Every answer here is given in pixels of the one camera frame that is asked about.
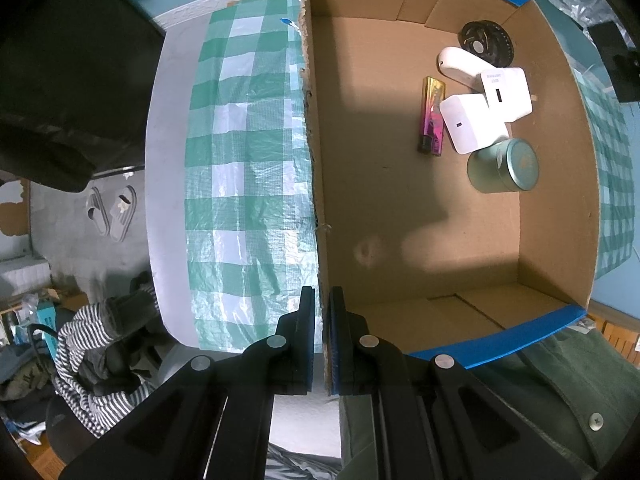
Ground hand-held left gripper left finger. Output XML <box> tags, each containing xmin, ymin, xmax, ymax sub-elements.
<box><xmin>57</xmin><ymin>285</ymin><xmax>317</xmax><ymax>480</ymax></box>

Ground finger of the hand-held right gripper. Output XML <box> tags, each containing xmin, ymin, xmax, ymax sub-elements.
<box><xmin>590</xmin><ymin>21</ymin><xmax>640</xmax><ymax>104</ymax></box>

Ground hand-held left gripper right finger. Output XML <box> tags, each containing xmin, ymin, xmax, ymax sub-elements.
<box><xmin>327</xmin><ymin>285</ymin><xmax>596</xmax><ymax>480</ymax></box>

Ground black round tape dispenser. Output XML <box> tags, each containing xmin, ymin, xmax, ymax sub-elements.
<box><xmin>460</xmin><ymin>21</ymin><xmax>515</xmax><ymax>68</ymax></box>

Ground teal round tin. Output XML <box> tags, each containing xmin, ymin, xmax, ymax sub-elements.
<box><xmin>467</xmin><ymin>138</ymin><xmax>541</xmax><ymax>194</ymax></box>

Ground blue cardboard box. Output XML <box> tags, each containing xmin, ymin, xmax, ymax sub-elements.
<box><xmin>296</xmin><ymin>0</ymin><xmax>601</xmax><ymax>398</ymax></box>

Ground white oval case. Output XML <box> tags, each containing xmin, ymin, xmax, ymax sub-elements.
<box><xmin>438</xmin><ymin>46</ymin><xmax>493</xmax><ymax>95</ymax></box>

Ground small white cube charger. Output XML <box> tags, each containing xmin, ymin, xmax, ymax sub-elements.
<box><xmin>439</xmin><ymin>92</ymin><xmax>510</xmax><ymax>156</ymax></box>

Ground pink and yellow lighter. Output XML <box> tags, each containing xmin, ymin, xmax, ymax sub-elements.
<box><xmin>417</xmin><ymin>76</ymin><xmax>447</xmax><ymax>157</ymax></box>

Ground green checkered tablecloth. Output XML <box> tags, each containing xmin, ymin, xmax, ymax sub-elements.
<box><xmin>184</xmin><ymin>0</ymin><xmax>640</xmax><ymax>353</ymax></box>

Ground white mattress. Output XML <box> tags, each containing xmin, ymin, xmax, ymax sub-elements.
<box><xmin>144</xmin><ymin>0</ymin><xmax>343</xmax><ymax>458</ymax></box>

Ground striped grey white cloth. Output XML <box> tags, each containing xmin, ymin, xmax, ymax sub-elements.
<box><xmin>52</xmin><ymin>297</ymin><xmax>161</xmax><ymax>436</ymax></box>

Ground grey slipper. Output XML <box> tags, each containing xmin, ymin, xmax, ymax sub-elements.
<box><xmin>109</xmin><ymin>185</ymin><xmax>138</xmax><ymax>244</ymax></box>
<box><xmin>85</xmin><ymin>186</ymin><xmax>110</xmax><ymax>237</ymax></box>

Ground green garment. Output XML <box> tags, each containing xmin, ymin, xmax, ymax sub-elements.
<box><xmin>337</xmin><ymin>327</ymin><xmax>640</xmax><ymax>480</ymax></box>

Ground teal carton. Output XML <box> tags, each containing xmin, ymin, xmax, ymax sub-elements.
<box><xmin>12</xmin><ymin>300</ymin><xmax>61</xmax><ymax>346</ymax></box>

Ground wooden crate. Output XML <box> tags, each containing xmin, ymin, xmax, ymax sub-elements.
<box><xmin>587</xmin><ymin>312</ymin><xmax>640</xmax><ymax>361</ymax></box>

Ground pile of dark clothes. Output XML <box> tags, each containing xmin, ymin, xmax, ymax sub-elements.
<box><xmin>0</xmin><ymin>345</ymin><xmax>58</xmax><ymax>426</ymax></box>

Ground black hanging clothing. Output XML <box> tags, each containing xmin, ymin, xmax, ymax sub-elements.
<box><xmin>0</xmin><ymin>0</ymin><xmax>167</xmax><ymax>193</ymax></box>

